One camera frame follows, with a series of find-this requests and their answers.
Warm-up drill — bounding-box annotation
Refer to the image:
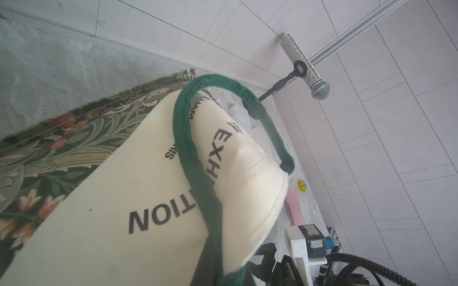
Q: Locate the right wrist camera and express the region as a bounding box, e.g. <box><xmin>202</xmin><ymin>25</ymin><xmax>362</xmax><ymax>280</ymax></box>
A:
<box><xmin>285</xmin><ymin>224</ymin><xmax>335</xmax><ymax>286</ymax></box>

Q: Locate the translucent pink pencil case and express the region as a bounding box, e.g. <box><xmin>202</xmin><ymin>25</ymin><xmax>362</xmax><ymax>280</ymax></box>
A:
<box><xmin>285</xmin><ymin>189</ymin><xmax>306</xmax><ymax>226</ymax></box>

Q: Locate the cream canvas tote bag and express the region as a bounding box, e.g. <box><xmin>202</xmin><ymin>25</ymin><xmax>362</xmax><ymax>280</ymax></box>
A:
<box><xmin>1</xmin><ymin>69</ymin><xmax>295</xmax><ymax>286</ymax></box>

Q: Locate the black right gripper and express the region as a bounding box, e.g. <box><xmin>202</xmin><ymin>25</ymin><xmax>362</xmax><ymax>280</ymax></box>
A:
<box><xmin>248</xmin><ymin>243</ymin><xmax>304</xmax><ymax>286</ymax></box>

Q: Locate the silver microphone on stand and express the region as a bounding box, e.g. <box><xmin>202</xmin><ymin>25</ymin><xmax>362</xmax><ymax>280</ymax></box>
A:
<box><xmin>258</xmin><ymin>34</ymin><xmax>331</xmax><ymax>102</ymax></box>

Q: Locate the yellow tape measure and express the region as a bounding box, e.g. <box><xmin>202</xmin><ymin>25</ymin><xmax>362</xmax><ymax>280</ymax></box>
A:
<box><xmin>298</xmin><ymin>179</ymin><xmax>308</xmax><ymax>193</ymax></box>

